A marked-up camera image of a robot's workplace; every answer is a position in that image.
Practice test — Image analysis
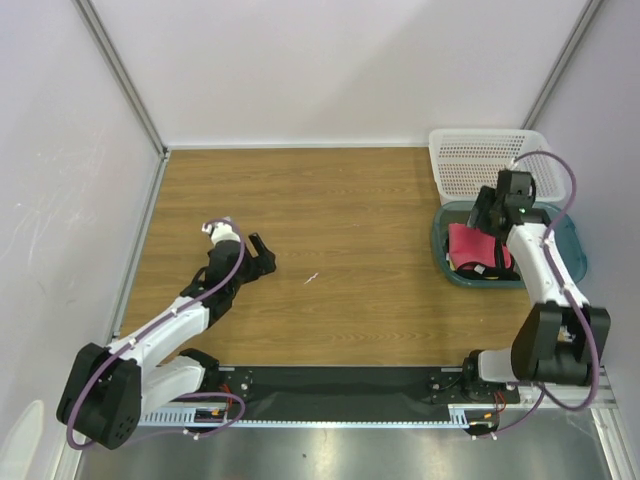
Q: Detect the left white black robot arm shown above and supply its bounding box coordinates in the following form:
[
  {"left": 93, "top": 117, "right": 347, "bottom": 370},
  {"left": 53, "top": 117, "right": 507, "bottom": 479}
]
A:
[{"left": 56, "top": 223, "right": 276, "bottom": 450}]

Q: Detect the left grey cable duct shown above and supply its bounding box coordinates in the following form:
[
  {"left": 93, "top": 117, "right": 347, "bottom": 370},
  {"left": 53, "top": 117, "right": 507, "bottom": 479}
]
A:
[{"left": 138, "top": 402, "right": 231, "bottom": 428}]

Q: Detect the aluminium frame rail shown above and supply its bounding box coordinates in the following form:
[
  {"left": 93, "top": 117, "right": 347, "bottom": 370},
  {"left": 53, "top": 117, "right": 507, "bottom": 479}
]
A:
[{"left": 69, "top": 365, "right": 621, "bottom": 407}]

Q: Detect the grey cable duct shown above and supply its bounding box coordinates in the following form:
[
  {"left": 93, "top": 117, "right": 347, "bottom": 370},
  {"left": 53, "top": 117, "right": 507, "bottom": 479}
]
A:
[
  {"left": 448, "top": 404, "right": 501, "bottom": 429},
  {"left": 138, "top": 402, "right": 231, "bottom": 428}
]

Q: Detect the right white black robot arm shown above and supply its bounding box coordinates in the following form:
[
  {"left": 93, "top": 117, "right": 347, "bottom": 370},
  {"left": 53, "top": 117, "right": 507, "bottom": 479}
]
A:
[{"left": 460, "top": 169, "right": 611, "bottom": 411}]

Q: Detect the white object at left edge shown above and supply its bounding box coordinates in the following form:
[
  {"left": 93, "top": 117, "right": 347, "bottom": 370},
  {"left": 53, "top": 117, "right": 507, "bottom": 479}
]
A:
[{"left": 1, "top": 400, "right": 44, "bottom": 480}]

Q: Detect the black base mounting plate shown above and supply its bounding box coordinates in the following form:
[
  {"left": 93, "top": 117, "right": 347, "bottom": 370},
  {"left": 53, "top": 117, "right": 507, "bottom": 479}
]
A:
[{"left": 199, "top": 366, "right": 520, "bottom": 423}]

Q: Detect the right grey cable duct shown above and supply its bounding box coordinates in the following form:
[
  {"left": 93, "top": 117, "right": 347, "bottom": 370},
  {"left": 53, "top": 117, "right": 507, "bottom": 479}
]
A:
[{"left": 448, "top": 404, "right": 501, "bottom": 429}]

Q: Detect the pink and black towel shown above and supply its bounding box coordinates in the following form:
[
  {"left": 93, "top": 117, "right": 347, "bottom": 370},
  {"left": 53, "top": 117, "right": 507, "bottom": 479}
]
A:
[{"left": 455, "top": 264, "right": 521, "bottom": 282}]

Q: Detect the white perforated plastic basket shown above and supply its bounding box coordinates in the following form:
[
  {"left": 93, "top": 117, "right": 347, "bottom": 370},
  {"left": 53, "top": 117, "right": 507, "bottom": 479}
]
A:
[{"left": 428, "top": 128, "right": 568, "bottom": 205}]

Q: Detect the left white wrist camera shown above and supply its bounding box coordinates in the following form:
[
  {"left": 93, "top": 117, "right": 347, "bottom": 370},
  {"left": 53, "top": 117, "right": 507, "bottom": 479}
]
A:
[{"left": 201, "top": 217, "right": 241, "bottom": 246}]

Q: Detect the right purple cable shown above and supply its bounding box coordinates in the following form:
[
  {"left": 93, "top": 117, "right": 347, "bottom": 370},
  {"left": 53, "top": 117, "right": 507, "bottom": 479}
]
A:
[{"left": 474, "top": 150, "right": 600, "bottom": 441}]

